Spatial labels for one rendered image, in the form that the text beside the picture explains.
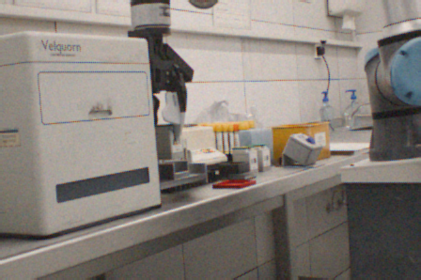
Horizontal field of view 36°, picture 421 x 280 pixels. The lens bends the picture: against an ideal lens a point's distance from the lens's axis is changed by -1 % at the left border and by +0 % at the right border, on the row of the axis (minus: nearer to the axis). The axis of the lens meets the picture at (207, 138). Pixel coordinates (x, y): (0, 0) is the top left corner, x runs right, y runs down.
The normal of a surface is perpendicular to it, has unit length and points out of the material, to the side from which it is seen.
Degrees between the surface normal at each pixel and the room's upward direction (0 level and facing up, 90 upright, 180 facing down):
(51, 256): 90
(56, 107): 90
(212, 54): 90
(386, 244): 90
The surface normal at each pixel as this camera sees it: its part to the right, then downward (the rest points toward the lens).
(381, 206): -0.54, 0.08
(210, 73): 0.84, -0.04
